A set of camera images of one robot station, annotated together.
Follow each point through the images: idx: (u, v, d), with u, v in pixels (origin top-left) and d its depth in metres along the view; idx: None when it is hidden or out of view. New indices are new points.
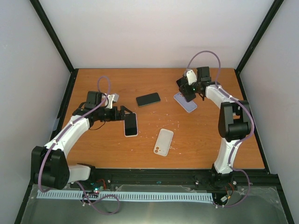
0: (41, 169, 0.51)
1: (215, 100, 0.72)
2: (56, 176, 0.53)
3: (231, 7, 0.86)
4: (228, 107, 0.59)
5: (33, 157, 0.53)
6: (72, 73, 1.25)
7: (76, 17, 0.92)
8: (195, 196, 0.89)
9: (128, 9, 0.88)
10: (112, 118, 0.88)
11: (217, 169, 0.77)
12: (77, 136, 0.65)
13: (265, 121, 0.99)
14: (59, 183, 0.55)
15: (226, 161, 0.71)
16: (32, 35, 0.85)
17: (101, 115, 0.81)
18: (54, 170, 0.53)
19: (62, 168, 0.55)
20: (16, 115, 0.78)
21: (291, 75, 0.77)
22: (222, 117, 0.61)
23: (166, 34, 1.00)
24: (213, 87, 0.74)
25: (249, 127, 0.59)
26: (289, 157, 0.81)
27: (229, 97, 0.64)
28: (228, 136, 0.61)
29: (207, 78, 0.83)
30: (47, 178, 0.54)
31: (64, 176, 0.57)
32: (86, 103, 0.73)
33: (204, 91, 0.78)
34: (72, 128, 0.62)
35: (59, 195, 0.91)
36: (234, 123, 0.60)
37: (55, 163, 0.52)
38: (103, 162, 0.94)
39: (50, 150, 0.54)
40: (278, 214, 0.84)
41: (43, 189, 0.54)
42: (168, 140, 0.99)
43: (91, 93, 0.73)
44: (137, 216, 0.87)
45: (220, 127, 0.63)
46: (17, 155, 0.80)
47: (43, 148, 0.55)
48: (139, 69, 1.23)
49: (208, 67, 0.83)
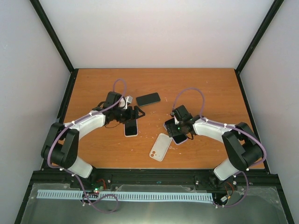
0: (54, 142, 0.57)
1: (210, 134, 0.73)
2: (64, 153, 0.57)
3: (231, 6, 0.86)
4: (231, 136, 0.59)
5: (52, 130, 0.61)
6: (72, 73, 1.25)
7: (76, 17, 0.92)
8: (195, 196, 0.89)
9: (127, 9, 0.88)
10: (127, 118, 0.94)
11: (219, 177, 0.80)
12: (91, 128, 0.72)
13: (264, 122, 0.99)
14: (65, 163, 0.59)
15: (230, 173, 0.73)
16: (31, 35, 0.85)
17: (117, 115, 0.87)
18: (66, 147, 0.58)
19: (73, 147, 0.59)
20: (17, 115, 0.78)
21: (291, 76, 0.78)
22: (231, 150, 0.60)
23: (166, 33, 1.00)
24: (200, 122, 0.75)
25: (261, 149, 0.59)
26: (289, 156, 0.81)
27: (225, 125, 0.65)
28: (247, 166, 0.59)
29: (186, 115, 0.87)
30: (55, 155, 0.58)
31: (71, 159, 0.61)
32: (105, 103, 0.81)
33: (194, 129, 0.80)
34: (90, 118, 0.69)
35: (59, 196, 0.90)
36: (247, 152, 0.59)
37: (69, 139, 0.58)
38: (103, 162, 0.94)
39: (67, 128, 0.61)
40: (278, 214, 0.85)
41: (49, 163, 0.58)
42: (165, 146, 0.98)
43: (110, 94, 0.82)
44: (137, 216, 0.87)
45: (233, 160, 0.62)
46: (17, 155, 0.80)
47: (60, 125, 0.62)
48: (139, 69, 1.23)
49: (182, 107, 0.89)
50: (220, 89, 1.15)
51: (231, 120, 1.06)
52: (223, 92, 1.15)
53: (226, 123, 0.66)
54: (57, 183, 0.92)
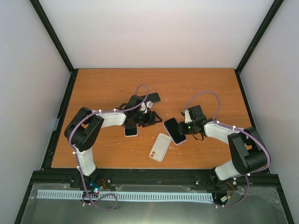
0: (78, 124, 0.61)
1: (218, 135, 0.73)
2: (85, 136, 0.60)
3: (231, 6, 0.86)
4: (237, 138, 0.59)
5: (80, 112, 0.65)
6: (72, 73, 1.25)
7: (76, 17, 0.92)
8: (195, 196, 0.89)
9: (127, 10, 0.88)
10: (145, 121, 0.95)
11: (220, 177, 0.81)
12: (112, 122, 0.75)
13: (264, 121, 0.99)
14: (83, 146, 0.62)
15: (230, 174, 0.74)
16: (31, 36, 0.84)
17: (137, 117, 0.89)
18: (88, 130, 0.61)
19: (95, 133, 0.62)
20: (17, 115, 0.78)
21: (291, 76, 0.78)
22: (235, 151, 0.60)
23: (166, 34, 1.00)
24: (211, 123, 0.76)
25: (265, 156, 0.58)
26: (289, 156, 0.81)
27: (233, 128, 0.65)
28: (248, 171, 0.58)
29: (201, 116, 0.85)
30: (77, 136, 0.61)
31: (90, 144, 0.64)
32: (127, 105, 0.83)
33: (203, 130, 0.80)
34: (114, 113, 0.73)
35: (59, 196, 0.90)
36: (251, 157, 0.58)
37: (93, 124, 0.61)
38: (104, 162, 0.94)
39: (94, 114, 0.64)
40: (278, 214, 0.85)
41: (70, 142, 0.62)
42: (165, 146, 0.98)
43: (133, 97, 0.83)
44: (137, 216, 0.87)
45: (236, 163, 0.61)
46: (16, 154, 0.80)
47: (89, 110, 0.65)
48: (139, 69, 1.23)
49: (199, 107, 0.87)
50: (220, 90, 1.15)
51: (231, 120, 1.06)
52: (223, 92, 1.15)
53: (235, 126, 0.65)
54: (56, 183, 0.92)
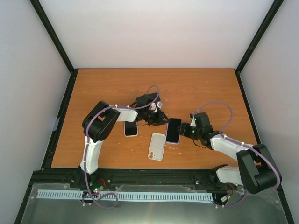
0: (96, 116, 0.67)
1: (225, 150, 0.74)
2: (101, 128, 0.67)
3: (231, 6, 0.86)
4: (246, 156, 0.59)
5: (98, 105, 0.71)
6: (72, 73, 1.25)
7: (75, 17, 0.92)
8: (195, 196, 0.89)
9: (126, 9, 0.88)
10: (156, 121, 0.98)
11: (220, 178, 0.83)
12: (125, 117, 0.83)
13: (264, 122, 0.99)
14: (100, 136, 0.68)
15: (232, 180, 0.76)
16: (31, 36, 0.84)
17: (146, 115, 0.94)
18: (104, 122, 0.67)
19: (110, 125, 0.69)
20: (17, 115, 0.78)
21: (291, 76, 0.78)
22: (245, 170, 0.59)
23: (165, 33, 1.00)
24: (218, 136, 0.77)
25: (274, 175, 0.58)
26: (289, 156, 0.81)
27: (242, 144, 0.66)
28: (259, 190, 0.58)
29: (207, 127, 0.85)
30: (94, 128, 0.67)
31: (105, 136, 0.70)
32: (138, 103, 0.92)
33: (210, 144, 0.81)
34: (127, 110, 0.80)
35: (59, 196, 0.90)
36: (260, 176, 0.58)
37: (110, 117, 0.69)
38: (104, 163, 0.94)
39: (110, 108, 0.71)
40: (278, 214, 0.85)
41: (87, 132, 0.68)
42: (161, 144, 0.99)
43: (144, 96, 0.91)
44: (138, 216, 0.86)
45: (245, 181, 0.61)
46: (16, 154, 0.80)
47: (106, 104, 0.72)
48: (138, 69, 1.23)
49: (207, 117, 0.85)
50: (220, 90, 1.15)
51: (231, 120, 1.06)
52: (223, 92, 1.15)
53: (244, 143, 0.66)
54: (57, 183, 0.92)
